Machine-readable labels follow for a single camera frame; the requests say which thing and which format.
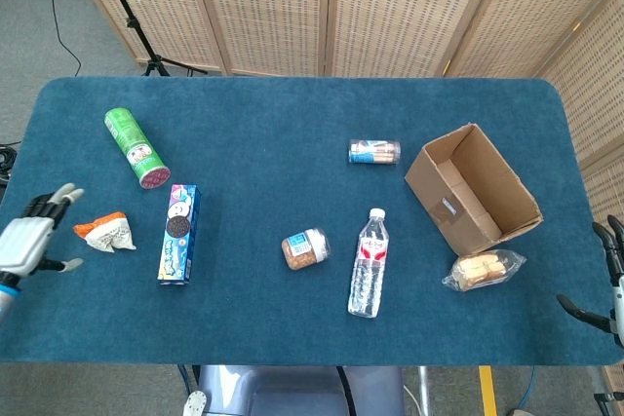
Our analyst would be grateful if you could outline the green chips can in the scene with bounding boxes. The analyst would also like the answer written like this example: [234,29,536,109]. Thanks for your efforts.
[103,107,173,191]

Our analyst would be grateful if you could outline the open cardboard box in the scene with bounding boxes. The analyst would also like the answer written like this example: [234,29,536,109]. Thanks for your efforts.
[404,123,544,257]

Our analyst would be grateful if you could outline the black cable bundle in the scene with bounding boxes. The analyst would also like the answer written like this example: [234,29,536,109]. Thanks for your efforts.
[0,141,19,184]

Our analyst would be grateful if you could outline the black tripod stand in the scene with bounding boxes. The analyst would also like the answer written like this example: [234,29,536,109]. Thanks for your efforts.
[92,0,209,78]

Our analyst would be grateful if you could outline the yellow floor strip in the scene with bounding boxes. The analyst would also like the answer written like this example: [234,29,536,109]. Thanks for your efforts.
[478,365,499,416]

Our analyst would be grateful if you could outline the orange white snack packet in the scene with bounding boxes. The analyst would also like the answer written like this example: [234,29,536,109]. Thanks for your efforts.
[72,211,137,254]

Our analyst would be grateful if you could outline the black cable on base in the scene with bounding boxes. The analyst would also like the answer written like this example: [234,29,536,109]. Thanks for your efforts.
[335,365,354,416]

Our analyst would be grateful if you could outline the right silver black-fingered robot hand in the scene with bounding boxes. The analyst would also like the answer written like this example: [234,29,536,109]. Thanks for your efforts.
[557,214,624,347]

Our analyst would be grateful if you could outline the blue table mat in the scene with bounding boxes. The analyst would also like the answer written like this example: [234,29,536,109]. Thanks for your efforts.
[0,76,624,366]

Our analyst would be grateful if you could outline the metal table leg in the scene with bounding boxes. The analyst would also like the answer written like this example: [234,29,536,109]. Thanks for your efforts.
[417,365,432,416]

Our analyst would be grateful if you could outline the white perforated bracket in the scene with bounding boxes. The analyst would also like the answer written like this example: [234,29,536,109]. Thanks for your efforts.
[181,389,209,416]

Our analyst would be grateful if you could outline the clear wafer roll canister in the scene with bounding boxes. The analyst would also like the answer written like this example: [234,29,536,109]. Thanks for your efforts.
[347,138,402,166]

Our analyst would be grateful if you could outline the thin black floor cable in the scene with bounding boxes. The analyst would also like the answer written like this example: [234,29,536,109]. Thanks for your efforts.
[41,0,83,78]

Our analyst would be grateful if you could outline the bread in clear bag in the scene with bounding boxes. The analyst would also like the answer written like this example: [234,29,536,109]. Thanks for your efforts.
[441,248,528,293]

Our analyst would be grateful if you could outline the blue sandwich cookie box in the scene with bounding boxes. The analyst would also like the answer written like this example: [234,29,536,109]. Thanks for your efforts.
[156,183,202,286]

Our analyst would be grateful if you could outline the clear water bottle red label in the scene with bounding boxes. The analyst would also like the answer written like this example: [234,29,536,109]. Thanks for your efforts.
[346,208,392,320]

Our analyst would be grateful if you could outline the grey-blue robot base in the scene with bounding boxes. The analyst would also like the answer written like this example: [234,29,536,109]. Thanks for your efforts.
[197,364,406,416]

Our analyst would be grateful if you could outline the left silver grey-fingered robot hand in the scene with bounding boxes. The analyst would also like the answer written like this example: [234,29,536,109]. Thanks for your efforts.
[0,182,85,285]

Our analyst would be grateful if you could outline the blue floor cable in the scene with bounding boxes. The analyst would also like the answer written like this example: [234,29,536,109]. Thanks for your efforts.
[518,365,538,408]

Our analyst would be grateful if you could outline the bamboo folding screen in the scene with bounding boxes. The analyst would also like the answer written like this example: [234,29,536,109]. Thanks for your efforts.
[60,0,624,251]

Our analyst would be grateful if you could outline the small clear nut jar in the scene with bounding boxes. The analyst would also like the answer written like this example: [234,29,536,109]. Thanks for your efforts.
[281,227,332,272]

